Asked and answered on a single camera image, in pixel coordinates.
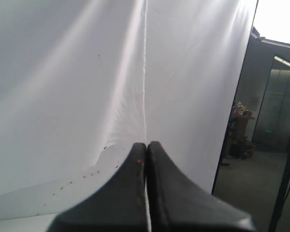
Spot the cluttered background shelf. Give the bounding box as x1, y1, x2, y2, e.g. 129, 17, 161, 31
222, 101, 254, 166

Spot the white backdrop cloth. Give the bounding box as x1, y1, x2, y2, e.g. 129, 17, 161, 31
0, 0, 257, 220

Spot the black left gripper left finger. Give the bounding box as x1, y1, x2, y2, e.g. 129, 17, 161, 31
47, 143, 147, 232

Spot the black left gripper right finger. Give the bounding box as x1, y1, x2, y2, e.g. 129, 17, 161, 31
147, 141, 257, 232

